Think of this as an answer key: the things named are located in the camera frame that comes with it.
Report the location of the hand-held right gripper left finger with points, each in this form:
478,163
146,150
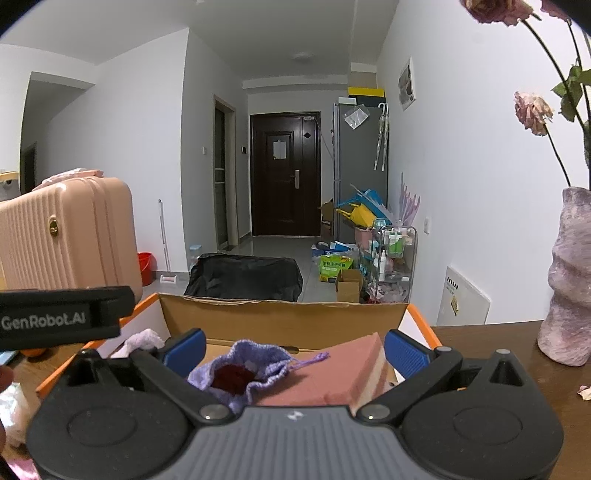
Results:
184,351

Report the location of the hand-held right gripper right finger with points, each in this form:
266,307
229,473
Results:
402,356

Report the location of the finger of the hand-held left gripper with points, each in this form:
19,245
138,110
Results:
115,300

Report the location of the lilac fluffy cloth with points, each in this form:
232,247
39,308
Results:
143,341

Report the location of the orange-edged cardboard box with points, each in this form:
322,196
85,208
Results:
277,318

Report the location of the person's left hand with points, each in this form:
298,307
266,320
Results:
4,381

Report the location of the orange fruit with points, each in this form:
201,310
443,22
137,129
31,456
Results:
33,353

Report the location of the red bucket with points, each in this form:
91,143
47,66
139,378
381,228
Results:
147,270

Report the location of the blue tissue pack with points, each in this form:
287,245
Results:
8,357

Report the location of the white mop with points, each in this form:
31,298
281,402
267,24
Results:
168,278

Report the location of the pink ribbed suitcase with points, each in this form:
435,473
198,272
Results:
69,230

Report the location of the white flat board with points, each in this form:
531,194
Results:
464,295

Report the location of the small open cardboard box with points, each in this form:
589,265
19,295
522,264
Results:
348,286

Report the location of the clear plastic container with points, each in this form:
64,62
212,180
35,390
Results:
195,258

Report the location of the black bag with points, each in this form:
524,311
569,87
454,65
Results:
244,277

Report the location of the green printed bag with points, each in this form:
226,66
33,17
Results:
336,267

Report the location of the pink plastic bin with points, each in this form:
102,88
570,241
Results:
364,235

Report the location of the pink cloth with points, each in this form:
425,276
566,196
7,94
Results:
69,177

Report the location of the brown cardboard carton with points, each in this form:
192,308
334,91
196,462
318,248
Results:
327,219

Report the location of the blue folding rack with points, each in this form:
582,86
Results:
374,198

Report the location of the grey interior door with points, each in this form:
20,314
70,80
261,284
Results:
224,175

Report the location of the mauve textured vase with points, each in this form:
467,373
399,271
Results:
570,286

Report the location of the dark brown entrance door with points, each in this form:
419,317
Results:
281,194

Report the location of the fallen pink petal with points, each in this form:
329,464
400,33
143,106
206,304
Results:
585,392

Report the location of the grey refrigerator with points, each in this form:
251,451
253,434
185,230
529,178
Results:
358,161

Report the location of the white folded umbrella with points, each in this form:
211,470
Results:
377,143
385,138

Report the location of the white paper notice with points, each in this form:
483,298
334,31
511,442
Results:
279,149

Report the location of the clear plastic bag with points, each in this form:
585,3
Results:
356,117

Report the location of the yellow and black box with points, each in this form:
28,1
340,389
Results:
367,94

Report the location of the white electrical panel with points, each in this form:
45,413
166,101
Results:
407,85

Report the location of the bunch of dried pink roses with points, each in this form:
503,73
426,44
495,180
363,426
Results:
533,113

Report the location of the round ceiling light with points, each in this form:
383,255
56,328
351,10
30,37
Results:
303,56

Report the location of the white wall socket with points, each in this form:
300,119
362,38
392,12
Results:
427,225

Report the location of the purple feather wall decoration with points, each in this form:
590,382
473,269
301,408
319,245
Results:
408,203

